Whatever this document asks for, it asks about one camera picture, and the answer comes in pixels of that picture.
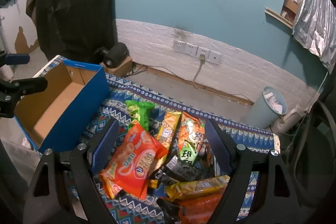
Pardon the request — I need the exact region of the blue cardboard box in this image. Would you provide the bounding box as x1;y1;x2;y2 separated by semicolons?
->
14;59;111;153

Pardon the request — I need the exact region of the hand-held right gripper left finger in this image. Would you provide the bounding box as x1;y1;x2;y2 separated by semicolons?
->
23;118;120;224

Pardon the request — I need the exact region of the white plastic appliance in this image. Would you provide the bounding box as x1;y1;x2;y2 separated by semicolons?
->
272;106;311;134

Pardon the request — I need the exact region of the grey trash bin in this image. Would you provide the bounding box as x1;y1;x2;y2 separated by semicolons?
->
248;86;288;129

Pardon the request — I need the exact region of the orange green snack packet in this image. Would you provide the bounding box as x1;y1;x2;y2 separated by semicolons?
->
178;112;206;165

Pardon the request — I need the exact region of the black snack packet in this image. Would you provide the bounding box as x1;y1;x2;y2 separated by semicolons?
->
155;154;202;185

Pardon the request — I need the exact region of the yellow orange snack packet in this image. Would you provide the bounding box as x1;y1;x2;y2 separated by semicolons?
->
155;111;182;151

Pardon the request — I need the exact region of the wooden window sill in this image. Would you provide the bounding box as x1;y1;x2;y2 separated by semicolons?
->
265;7;293;29

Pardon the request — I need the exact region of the large orange snack packet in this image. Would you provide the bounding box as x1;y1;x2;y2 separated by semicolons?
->
99;123;168;199

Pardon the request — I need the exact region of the black round device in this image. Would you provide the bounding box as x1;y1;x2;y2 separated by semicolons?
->
93;42;130;68

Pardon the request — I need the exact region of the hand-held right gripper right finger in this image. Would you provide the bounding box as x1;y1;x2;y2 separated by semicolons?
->
204;119;301;224

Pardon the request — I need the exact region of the white wall socket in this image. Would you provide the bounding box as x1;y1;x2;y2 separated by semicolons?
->
173;40;186;53
185;43;198;56
197;47;210;61
209;51;222;64

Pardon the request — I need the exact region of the small brown cardboard box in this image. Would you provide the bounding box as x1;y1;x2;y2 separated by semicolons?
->
100;56;133;77

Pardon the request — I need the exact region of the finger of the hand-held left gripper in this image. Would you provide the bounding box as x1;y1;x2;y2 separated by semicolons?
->
0;76;48;119
0;49;30;67

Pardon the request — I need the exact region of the dark chair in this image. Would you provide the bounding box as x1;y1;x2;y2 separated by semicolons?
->
286;101;336;214

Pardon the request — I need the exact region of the black cable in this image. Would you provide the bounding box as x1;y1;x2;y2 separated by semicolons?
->
126;63;148;78

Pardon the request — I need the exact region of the blue patterned blanket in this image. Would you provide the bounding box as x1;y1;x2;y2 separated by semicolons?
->
34;55;281;224

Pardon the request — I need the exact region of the silver foil curtain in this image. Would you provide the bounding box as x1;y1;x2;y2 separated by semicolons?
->
291;0;336;72

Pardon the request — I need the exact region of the white plug cable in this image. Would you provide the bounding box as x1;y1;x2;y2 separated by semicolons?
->
193;54;206;90

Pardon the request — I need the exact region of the flat orange snack packet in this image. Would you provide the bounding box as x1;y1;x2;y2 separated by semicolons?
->
178;193;223;224

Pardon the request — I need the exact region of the long yellow snack packet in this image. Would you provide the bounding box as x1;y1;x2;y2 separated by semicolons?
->
165;175;230;201

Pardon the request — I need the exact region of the dark hanging cloth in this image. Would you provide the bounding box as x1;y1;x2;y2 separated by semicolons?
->
35;0;118;62

